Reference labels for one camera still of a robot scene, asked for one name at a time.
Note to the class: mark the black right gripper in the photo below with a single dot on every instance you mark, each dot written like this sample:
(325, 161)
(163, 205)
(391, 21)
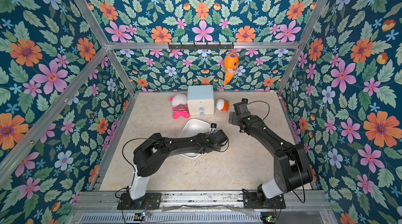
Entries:
(235, 118)

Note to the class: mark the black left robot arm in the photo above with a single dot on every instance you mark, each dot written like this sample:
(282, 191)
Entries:
(150, 155)

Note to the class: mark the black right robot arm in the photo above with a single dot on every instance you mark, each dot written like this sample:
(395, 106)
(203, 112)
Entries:
(291, 165)

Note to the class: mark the white storage tray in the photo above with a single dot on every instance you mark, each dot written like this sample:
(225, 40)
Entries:
(194, 127)

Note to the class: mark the pale blue drawer box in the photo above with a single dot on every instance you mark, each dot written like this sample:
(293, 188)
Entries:
(201, 96)

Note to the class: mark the orange white plush ball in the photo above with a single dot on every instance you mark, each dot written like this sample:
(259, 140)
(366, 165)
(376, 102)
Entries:
(222, 105)

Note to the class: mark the pink white plush toy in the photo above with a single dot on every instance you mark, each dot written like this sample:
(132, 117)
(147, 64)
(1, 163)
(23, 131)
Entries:
(180, 106)

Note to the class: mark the orange hanging fish plush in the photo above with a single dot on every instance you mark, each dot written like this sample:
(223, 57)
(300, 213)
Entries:
(231, 64)

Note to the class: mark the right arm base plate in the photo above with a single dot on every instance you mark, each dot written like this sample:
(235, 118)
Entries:
(257, 200)

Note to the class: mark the black hook rail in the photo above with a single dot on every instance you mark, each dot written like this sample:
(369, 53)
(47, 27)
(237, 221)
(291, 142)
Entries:
(201, 46)

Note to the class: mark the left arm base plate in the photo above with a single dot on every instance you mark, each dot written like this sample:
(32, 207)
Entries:
(150, 201)

